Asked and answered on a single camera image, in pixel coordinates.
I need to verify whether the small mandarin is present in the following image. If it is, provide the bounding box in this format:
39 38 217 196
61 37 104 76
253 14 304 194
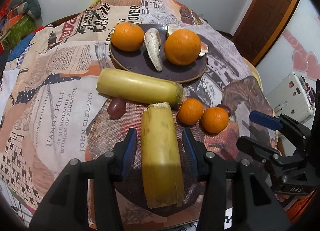
201 107 229 134
177 98 203 126

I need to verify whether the yellow sugarcane piece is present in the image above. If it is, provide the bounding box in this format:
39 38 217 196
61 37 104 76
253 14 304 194
140 102 184 209
97 68 184 107

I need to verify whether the large orange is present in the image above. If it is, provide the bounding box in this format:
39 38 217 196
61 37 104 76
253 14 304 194
164 29 201 66

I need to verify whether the medium orange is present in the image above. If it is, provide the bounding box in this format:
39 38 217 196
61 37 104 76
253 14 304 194
111 22 144 52

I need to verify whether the white device board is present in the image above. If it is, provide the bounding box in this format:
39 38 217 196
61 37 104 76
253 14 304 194
267 71 315 123

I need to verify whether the red grape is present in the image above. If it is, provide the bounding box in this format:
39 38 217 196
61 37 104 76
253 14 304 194
107 98 126 120
217 104 232 117

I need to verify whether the newspaper print cloth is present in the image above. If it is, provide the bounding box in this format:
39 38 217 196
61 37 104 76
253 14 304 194
1 0 278 227

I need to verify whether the wooden door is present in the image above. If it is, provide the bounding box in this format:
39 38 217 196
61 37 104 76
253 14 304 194
233 0 300 66

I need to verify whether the green storage box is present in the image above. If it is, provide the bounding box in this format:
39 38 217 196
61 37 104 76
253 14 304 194
7 15 36 48

